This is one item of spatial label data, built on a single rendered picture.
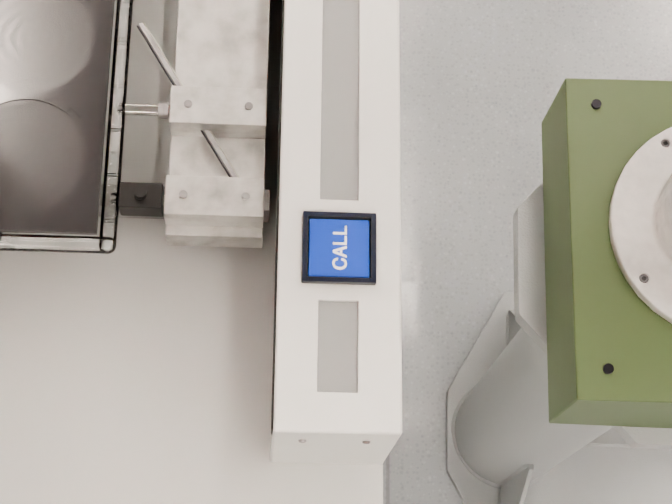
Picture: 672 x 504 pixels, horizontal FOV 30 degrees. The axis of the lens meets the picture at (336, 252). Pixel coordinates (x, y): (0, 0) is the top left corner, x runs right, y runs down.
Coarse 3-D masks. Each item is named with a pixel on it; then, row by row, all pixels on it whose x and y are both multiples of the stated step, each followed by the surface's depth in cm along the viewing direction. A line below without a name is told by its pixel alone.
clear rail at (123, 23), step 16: (128, 0) 107; (128, 16) 106; (128, 32) 106; (128, 48) 106; (112, 64) 105; (128, 64) 105; (112, 80) 104; (112, 96) 104; (112, 112) 103; (112, 128) 103; (112, 144) 102; (112, 160) 102; (112, 176) 102; (112, 192) 101; (112, 208) 101; (112, 224) 100; (112, 240) 100
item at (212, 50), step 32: (192, 0) 110; (224, 0) 110; (256, 0) 110; (192, 32) 109; (224, 32) 109; (256, 32) 109; (192, 64) 108; (224, 64) 108; (256, 64) 108; (192, 160) 105; (256, 160) 105
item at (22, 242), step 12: (0, 240) 99; (24, 240) 99; (36, 240) 99; (48, 240) 99; (60, 240) 100; (72, 240) 100; (84, 240) 100; (96, 240) 100; (60, 252) 100; (72, 252) 100; (84, 252) 100; (96, 252) 100
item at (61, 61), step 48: (0, 0) 106; (48, 0) 107; (96, 0) 107; (0, 48) 105; (48, 48) 105; (96, 48) 105; (0, 96) 103; (48, 96) 104; (96, 96) 104; (0, 144) 102; (48, 144) 102; (96, 144) 103; (0, 192) 101; (48, 192) 101; (96, 192) 101
